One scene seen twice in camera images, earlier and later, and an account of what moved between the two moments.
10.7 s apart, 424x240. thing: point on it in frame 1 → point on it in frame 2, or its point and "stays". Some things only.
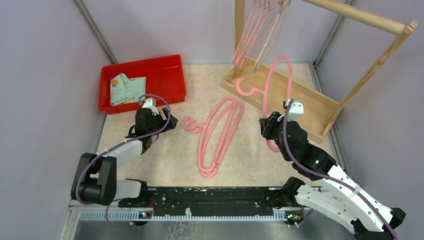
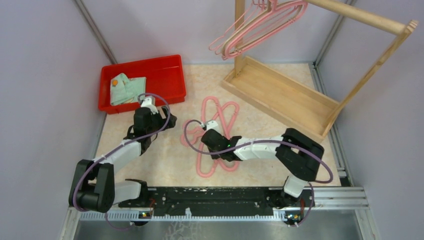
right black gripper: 268,123 → 216,156
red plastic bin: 165,82 stays
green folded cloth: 123,90 stays
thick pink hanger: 264,90 → 227,54
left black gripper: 171,124 stays
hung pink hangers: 253,22 → 254,12
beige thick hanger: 281,4 → 226,52
